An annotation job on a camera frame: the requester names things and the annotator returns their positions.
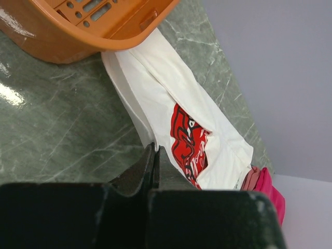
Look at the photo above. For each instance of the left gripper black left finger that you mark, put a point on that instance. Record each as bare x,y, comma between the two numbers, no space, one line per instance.
78,215

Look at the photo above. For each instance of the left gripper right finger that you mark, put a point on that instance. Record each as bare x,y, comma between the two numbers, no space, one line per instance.
181,216

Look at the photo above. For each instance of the white printed t-shirt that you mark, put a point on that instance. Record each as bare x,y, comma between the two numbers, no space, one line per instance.
170,109

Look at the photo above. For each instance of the folded salmon t-shirt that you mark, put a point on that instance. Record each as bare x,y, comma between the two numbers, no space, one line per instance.
250,181

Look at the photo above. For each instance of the folded magenta t-shirt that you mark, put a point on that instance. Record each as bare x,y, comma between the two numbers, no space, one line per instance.
264,185

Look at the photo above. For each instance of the orange plastic laundry basket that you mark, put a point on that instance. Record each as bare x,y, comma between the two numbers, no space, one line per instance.
64,32

